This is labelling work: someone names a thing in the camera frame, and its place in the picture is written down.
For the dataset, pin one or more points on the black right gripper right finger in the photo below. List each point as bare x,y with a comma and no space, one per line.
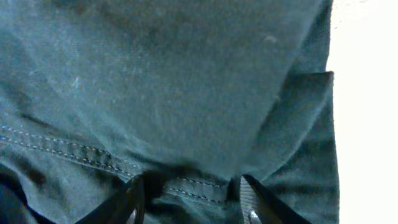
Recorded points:
261,206

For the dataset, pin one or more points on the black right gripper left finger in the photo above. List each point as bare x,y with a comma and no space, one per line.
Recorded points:
126,206

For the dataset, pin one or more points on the dark green shorts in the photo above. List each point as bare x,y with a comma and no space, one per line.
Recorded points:
192,95

